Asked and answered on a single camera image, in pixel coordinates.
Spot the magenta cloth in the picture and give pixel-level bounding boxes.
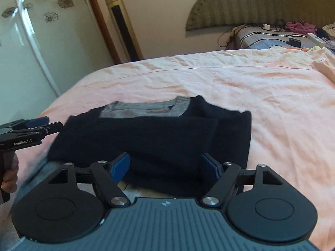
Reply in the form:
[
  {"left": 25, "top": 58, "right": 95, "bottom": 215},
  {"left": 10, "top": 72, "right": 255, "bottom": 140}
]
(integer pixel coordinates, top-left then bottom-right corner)
[{"left": 285, "top": 22, "right": 317, "bottom": 35}]

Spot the olive upholstered headboard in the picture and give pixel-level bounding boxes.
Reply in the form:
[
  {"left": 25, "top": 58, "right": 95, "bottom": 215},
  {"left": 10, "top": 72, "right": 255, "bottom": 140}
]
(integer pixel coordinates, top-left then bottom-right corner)
[{"left": 186, "top": 0, "right": 334, "bottom": 31}]

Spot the black power adapter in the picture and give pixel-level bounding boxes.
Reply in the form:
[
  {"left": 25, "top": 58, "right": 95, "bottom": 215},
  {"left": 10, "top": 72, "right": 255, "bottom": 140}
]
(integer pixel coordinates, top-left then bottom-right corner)
[{"left": 288, "top": 37, "right": 301, "bottom": 48}]

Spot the brown wooden door frame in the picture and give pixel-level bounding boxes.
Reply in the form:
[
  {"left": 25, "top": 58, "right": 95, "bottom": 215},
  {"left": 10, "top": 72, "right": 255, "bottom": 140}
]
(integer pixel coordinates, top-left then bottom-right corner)
[{"left": 89, "top": 0, "right": 121, "bottom": 64}]

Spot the pink bed sheet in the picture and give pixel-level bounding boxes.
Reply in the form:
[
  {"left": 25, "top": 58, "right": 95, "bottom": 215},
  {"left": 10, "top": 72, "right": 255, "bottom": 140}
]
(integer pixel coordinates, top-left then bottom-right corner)
[{"left": 0, "top": 45, "right": 335, "bottom": 251}]

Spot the person left hand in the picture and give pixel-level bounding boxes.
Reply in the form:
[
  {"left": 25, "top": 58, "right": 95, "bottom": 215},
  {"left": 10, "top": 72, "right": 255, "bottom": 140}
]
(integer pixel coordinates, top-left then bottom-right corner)
[{"left": 1, "top": 152, "right": 19, "bottom": 193}]

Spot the crumpled patterned clothes pile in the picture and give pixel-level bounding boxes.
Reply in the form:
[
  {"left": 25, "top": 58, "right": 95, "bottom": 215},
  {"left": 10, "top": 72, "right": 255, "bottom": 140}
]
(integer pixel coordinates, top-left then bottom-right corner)
[{"left": 322, "top": 23, "right": 335, "bottom": 53}]

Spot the grey navy knit sweater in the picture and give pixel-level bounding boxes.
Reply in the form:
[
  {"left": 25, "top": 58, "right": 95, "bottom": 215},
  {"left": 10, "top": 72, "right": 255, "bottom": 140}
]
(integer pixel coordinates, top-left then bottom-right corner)
[{"left": 15, "top": 95, "right": 253, "bottom": 199}]

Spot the gold tower fan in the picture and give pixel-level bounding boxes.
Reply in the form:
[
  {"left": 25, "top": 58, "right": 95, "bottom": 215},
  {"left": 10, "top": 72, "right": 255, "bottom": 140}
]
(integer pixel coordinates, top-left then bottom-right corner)
[{"left": 105, "top": 0, "right": 144, "bottom": 62}]

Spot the white remote control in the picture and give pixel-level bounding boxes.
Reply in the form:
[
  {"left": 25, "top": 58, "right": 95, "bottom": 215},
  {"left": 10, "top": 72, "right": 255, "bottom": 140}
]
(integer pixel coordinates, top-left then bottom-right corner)
[{"left": 307, "top": 33, "right": 326, "bottom": 48}]

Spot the white sliding wardrobe door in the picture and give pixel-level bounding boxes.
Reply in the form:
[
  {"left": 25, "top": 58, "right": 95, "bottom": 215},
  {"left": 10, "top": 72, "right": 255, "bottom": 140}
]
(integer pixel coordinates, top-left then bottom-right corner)
[{"left": 1, "top": 0, "right": 113, "bottom": 123}]

